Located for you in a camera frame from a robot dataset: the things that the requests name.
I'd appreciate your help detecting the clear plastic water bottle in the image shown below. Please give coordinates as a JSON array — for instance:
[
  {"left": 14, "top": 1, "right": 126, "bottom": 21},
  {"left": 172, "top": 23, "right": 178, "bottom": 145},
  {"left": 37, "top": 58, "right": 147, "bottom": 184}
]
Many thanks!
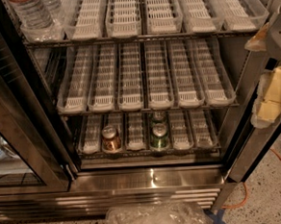
[{"left": 9, "top": 0, "right": 53, "bottom": 30}]

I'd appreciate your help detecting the orange cable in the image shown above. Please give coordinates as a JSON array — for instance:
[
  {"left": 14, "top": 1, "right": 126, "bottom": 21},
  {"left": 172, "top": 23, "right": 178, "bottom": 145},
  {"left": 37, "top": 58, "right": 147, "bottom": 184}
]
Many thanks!
[{"left": 217, "top": 147, "right": 281, "bottom": 214}]

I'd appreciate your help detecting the top wire shelf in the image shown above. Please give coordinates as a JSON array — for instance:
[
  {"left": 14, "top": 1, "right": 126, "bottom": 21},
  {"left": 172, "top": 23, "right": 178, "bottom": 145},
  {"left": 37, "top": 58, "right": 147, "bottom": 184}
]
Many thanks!
[{"left": 24, "top": 30, "right": 257, "bottom": 49}]

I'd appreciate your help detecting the wire shelf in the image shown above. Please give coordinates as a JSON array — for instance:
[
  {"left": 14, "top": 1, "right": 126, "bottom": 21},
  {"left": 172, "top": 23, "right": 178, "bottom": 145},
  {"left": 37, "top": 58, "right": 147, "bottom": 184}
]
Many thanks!
[
  {"left": 59, "top": 102, "right": 239, "bottom": 117},
  {"left": 24, "top": 30, "right": 257, "bottom": 49},
  {"left": 79, "top": 146, "right": 221, "bottom": 161}
]

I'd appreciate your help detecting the orange soda can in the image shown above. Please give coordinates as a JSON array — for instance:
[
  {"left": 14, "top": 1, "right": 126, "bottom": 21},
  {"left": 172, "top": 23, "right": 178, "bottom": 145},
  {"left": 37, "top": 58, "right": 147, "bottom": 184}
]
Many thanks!
[{"left": 101, "top": 126, "right": 121, "bottom": 152}]

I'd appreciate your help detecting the blue tape cross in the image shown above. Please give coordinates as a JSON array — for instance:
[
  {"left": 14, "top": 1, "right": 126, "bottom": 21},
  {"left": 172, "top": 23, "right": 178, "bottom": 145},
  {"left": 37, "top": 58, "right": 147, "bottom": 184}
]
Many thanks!
[{"left": 204, "top": 210, "right": 227, "bottom": 224}]

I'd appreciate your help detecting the steel fridge base grille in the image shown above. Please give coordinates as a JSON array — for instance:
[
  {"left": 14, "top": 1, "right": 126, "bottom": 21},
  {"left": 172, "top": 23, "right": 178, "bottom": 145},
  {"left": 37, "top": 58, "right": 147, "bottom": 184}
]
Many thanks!
[{"left": 0, "top": 166, "right": 236, "bottom": 222}]

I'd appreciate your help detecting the glass fridge door left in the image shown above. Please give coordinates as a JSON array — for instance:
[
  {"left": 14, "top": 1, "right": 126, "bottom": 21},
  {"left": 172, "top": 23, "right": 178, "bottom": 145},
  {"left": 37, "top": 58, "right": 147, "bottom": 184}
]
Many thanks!
[{"left": 0, "top": 0, "right": 80, "bottom": 197}]

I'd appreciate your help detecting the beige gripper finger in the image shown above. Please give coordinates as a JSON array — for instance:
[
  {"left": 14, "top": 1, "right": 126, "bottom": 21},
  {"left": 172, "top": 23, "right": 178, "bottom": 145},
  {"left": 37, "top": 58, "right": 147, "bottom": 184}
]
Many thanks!
[
  {"left": 244, "top": 22, "right": 269, "bottom": 52},
  {"left": 250, "top": 65, "right": 281, "bottom": 129}
]

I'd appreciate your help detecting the green soda can front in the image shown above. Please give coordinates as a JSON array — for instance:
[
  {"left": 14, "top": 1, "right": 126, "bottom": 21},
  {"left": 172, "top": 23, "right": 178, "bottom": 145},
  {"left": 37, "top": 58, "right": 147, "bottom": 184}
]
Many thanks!
[{"left": 150, "top": 123, "right": 168, "bottom": 150}]

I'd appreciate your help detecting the steel fridge door right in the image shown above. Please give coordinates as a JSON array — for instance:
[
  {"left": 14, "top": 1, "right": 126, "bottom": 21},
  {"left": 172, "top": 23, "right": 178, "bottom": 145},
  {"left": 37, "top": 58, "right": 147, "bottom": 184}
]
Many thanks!
[{"left": 219, "top": 0, "right": 281, "bottom": 183}]

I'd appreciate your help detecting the middle wire shelf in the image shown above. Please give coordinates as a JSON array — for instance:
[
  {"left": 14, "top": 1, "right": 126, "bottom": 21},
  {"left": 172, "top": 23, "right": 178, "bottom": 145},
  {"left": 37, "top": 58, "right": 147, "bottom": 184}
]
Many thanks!
[{"left": 59, "top": 102, "right": 239, "bottom": 117}]

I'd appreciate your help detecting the green soda can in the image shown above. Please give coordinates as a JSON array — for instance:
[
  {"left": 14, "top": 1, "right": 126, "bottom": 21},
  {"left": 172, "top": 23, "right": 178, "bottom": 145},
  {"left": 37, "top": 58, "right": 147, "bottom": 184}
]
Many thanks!
[
  {"left": 150, "top": 123, "right": 168, "bottom": 150},
  {"left": 150, "top": 111, "right": 167, "bottom": 125}
]

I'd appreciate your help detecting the green soda can rear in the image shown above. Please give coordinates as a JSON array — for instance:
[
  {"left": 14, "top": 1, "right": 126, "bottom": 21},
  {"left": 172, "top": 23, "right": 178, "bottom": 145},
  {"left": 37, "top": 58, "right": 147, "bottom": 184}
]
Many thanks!
[{"left": 150, "top": 111, "right": 167, "bottom": 125}]

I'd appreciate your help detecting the clear plastic bag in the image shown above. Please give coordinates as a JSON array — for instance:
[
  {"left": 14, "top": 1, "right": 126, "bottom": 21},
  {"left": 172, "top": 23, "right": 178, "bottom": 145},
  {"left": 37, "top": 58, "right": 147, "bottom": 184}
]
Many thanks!
[{"left": 106, "top": 202, "right": 213, "bottom": 224}]

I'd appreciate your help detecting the bottom wire shelf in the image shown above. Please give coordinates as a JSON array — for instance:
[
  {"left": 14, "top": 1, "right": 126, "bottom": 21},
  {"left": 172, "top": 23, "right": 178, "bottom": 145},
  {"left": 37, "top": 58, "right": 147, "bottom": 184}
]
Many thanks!
[{"left": 79, "top": 146, "right": 221, "bottom": 161}]

